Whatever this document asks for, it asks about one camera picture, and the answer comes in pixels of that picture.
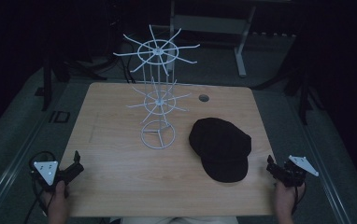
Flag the person's left hand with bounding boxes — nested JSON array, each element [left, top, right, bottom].
[[40, 180, 71, 224]]

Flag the white wire display rack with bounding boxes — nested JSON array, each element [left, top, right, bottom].
[[112, 24, 201, 150]]

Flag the person's right hand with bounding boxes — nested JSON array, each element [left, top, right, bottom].
[[274, 181, 307, 224]]

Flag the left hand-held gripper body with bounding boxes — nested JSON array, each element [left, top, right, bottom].
[[29, 160, 74, 192]]

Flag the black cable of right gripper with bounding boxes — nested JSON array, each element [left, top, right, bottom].
[[291, 182, 307, 217]]

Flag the dark metal stand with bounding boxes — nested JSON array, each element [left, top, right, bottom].
[[254, 40, 325, 126], [34, 46, 109, 112]]

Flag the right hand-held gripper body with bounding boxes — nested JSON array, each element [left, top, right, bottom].
[[275, 155, 320, 189]]

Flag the black cap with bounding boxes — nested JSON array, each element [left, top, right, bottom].
[[188, 117, 252, 184]]

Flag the white metal frame desk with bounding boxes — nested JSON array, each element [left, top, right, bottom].
[[168, 0, 296, 78]]

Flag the black rectangular floor bracket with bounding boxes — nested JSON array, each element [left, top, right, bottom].
[[48, 110, 71, 124]]

